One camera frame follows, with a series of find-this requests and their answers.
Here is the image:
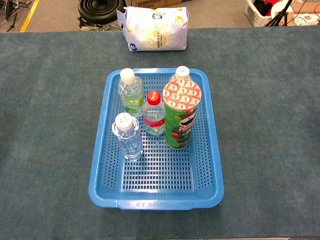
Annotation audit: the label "green Pringles can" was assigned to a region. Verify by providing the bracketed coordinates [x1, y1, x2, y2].
[162, 78, 203, 150]

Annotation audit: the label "blue label water bottle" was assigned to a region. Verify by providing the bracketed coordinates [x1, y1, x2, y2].
[167, 65, 193, 83]

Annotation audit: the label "blue perforated plastic basket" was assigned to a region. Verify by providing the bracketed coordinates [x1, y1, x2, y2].
[88, 67, 225, 211]

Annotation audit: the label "red cap water bottle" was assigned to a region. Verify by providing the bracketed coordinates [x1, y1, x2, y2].
[141, 90, 166, 137]

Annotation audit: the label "green label water bottle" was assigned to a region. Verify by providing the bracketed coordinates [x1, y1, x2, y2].
[117, 67, 145, 118]

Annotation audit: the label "clear ribbed water bottle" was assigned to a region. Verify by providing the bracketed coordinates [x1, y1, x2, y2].
[111, 112, 144, 162]

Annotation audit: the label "white printed flour bag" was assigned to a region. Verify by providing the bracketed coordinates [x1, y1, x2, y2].
[116, 6, 190, 52]

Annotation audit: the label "teal table cloth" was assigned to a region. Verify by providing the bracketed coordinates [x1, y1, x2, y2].
[0, 24, 320, 238]

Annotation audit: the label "black round stool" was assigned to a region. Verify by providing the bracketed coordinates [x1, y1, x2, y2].
[77, 0, 128, 32]

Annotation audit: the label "white plastic crate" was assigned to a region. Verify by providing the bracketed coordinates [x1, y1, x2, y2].
[244, 0, 295, 28]

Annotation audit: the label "black tripod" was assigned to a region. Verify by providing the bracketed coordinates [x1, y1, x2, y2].
[264, 0, 295, 27]

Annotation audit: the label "red cloth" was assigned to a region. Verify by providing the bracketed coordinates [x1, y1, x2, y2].
[263, 0, 283, 16]

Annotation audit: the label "white printed paper bag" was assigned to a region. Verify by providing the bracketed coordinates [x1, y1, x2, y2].
[292, 11, 320, 26]

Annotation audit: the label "black floor cables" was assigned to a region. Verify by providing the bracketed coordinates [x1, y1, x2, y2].
[0, 0, 33, 32]

